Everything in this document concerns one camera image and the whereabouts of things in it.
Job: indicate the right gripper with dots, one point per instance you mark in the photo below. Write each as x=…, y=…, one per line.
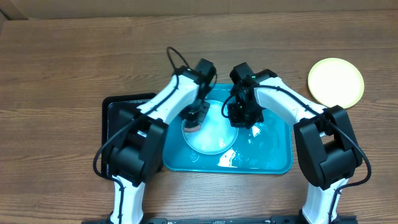
x=239, y=121

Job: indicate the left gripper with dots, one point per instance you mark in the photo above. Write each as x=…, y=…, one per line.
x=201, y=117

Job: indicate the pink and green sponge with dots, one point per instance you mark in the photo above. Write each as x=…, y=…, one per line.
x=191, y=127

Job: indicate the light blue plate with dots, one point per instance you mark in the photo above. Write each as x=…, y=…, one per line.
x=215, y=135

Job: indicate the yellow-green plate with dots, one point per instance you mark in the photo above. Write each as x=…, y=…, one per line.
x=334, y=81

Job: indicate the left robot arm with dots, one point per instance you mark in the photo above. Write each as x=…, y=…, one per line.
x=187, y=86

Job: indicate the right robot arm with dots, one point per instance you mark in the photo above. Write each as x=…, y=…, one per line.
x=327, y=150

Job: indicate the black plastic tray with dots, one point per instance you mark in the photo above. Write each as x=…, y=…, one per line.
x=121, y=105

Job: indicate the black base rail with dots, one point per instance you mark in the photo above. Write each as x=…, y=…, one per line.
x=217, y=221

